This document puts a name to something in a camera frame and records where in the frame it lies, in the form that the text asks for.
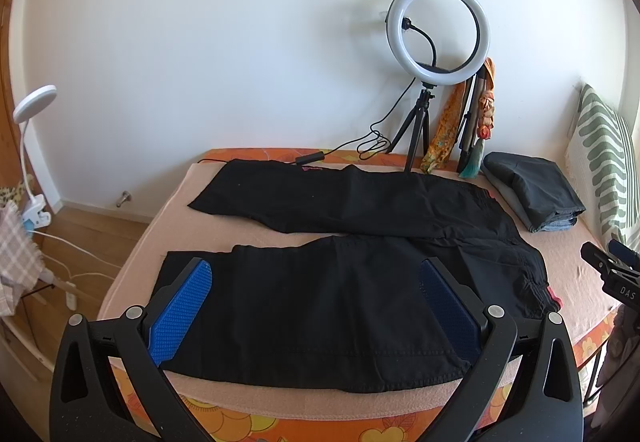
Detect white ring light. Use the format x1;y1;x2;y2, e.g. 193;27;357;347
385;0;490;86

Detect white clip desk lamp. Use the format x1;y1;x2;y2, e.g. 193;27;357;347
13;84;60;231

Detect metal door stopper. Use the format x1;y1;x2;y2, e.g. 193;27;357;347
115;191;131;209

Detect folded dark clothes stack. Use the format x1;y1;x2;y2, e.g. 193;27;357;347
482;151;586;233

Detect white power strip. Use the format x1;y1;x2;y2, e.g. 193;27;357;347
62;281;78;311

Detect green striped white pillow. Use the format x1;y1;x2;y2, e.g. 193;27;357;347
565;84;639;250

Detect black mini tripod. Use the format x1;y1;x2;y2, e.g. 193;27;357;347
386;82;435;173

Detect white lamp cable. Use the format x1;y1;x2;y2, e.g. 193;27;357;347
27;228;124;288

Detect black ring light cable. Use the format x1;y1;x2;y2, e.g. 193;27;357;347
195;78;419;168

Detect plaid cloth on chair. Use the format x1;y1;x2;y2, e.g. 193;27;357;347
0;201;44;316

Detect black pants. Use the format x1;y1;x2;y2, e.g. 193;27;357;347
164;160;559;393

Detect orange floral bed sheet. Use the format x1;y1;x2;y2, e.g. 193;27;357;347
106;147;622;442

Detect orange patterned scarf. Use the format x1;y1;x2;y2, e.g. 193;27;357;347
420;57;496;173

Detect teal tassel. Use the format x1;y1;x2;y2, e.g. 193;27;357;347
459;139;486;180

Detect folded grey tripod stand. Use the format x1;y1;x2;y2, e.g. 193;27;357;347
457;66;488;173

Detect pink bed blanket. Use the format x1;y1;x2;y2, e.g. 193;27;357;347
100;160;616;419

